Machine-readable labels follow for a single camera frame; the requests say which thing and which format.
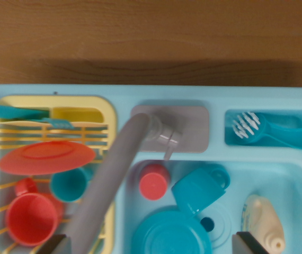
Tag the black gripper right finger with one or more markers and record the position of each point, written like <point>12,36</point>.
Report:
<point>246,244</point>

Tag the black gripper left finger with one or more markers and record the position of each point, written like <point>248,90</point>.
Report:
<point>58,246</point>

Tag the cream detergent bottle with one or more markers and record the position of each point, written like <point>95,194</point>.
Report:
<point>262,219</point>

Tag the light blue toy sink unit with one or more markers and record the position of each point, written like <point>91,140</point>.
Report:
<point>273,92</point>

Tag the red toy mug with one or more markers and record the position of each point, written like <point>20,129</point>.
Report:
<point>30,219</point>

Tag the teal toy mug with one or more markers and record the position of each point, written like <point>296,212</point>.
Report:
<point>196,190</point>

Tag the teal toy plate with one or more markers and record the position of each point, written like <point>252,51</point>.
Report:
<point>172,235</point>

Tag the red toy plate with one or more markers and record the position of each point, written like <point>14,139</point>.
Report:
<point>46,157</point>

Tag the grey toy faucet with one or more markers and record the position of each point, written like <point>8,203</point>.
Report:
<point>108,172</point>

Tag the teal dish brush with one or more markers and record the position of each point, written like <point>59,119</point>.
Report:
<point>275,132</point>

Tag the teal toy fork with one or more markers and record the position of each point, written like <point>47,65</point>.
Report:
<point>59,123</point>

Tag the teal toy knife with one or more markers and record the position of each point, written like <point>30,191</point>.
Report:
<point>8,111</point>

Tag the yellow dish rack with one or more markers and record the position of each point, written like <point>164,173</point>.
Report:
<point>110,108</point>

